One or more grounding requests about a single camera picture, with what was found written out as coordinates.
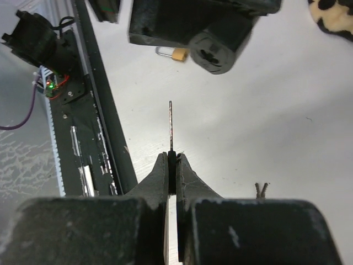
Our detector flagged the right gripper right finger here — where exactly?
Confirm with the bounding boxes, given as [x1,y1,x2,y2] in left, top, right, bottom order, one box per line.
[176,154,341,264]

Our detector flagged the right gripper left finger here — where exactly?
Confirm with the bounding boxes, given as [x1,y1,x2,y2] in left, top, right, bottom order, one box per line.
[1,153,169,264]

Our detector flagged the black-headed keys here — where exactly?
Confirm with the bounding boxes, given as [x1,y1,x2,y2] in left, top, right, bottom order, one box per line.
[168,100,177,195]

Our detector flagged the small brass padlock long shackle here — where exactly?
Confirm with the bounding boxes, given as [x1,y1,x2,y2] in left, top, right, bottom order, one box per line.
[155,46,189,62]

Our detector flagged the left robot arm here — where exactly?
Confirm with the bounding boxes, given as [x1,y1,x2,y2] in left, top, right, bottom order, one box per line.
[129,1,281,75]

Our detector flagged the silver keys of large padlock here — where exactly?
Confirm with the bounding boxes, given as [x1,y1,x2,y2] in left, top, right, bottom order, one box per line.
[255,182,270,200]

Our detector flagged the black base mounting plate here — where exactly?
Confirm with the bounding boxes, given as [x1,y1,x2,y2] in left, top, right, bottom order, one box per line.
[50,1,137,197]

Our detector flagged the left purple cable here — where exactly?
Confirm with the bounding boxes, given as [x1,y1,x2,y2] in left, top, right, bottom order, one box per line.
[0,82,38,131]

